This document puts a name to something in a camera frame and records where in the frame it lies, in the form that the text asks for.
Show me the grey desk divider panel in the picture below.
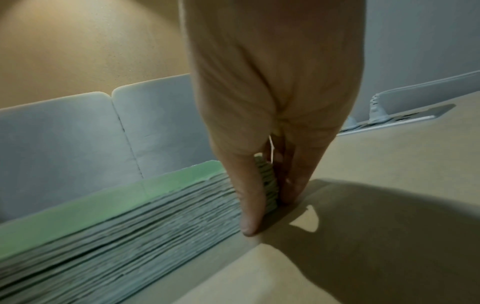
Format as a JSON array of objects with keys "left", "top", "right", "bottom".
[
  {"left": 111, "top": 73, "right": 219, "bottom": 181},
  {"left": 375, "top": 70, "right": 480, "bottom": 119},
  {"left": 0, "top": 91, "right": 144, "bottom": 224}
]

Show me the stack of grey paper sheets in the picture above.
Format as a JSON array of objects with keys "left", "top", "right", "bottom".
[{"left": 0, "top": 155, "right": 281, "bottom": 304}]

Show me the person's right hand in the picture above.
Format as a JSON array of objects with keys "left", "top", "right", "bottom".
[{"left": 179, "top": 0, "right": 367, "bottom": 237}]

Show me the white divider bracket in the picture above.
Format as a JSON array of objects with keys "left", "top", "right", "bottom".
[{"left": 368, "top": 93, "right": 388, "bottom": 125}]

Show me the silver cable tray strip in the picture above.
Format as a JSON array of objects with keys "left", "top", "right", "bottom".
[{"left": 336, "top": 104, "right": 457, "bottom": 137}]

